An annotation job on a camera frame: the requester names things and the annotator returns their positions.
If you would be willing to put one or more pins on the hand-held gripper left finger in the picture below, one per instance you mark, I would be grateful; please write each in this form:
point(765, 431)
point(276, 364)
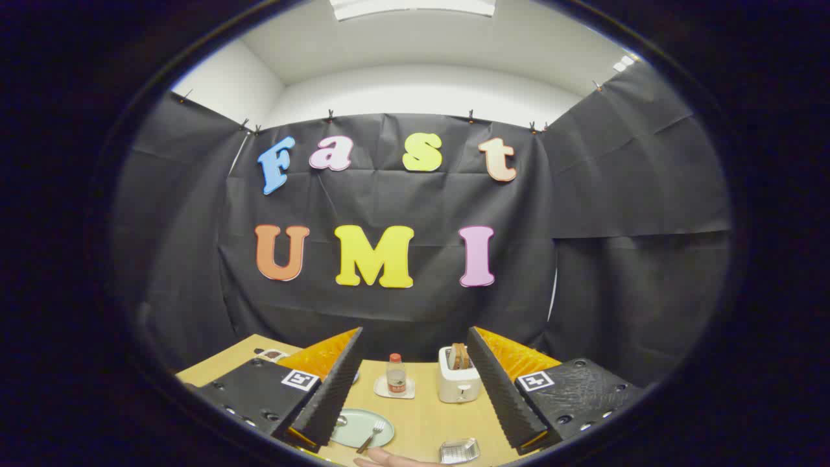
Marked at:
point(334, 395)

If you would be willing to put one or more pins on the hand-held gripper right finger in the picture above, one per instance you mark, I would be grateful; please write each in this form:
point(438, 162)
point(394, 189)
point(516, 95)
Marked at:
point(499, 395)

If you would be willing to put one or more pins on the pale green plate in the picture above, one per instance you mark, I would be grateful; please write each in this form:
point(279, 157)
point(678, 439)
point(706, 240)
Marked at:
point(360, 421)

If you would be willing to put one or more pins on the white toaster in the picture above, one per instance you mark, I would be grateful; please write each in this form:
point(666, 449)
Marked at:
point(458, 388)

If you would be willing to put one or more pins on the white square coaster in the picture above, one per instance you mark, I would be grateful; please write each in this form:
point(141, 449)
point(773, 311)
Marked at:
point(381, 390)

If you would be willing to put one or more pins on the toasted bread slice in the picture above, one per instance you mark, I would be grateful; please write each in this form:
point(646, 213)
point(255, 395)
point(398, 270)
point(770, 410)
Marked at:
point(455, 357)
point(465, 357)

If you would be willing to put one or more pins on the clear bottle with red cap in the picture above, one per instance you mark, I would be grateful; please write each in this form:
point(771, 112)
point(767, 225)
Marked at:
point(396, 376)

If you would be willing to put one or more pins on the white divided sauce dish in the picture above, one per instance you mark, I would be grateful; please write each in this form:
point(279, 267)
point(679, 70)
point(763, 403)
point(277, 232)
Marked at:
point(272, 355)

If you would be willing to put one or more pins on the small ceiling light panel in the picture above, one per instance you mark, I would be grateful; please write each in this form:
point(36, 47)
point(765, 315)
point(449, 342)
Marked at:
point(624, 63)

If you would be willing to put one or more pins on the long ceiling light panel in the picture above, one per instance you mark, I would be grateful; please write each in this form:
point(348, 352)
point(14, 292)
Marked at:
point(415, 6)

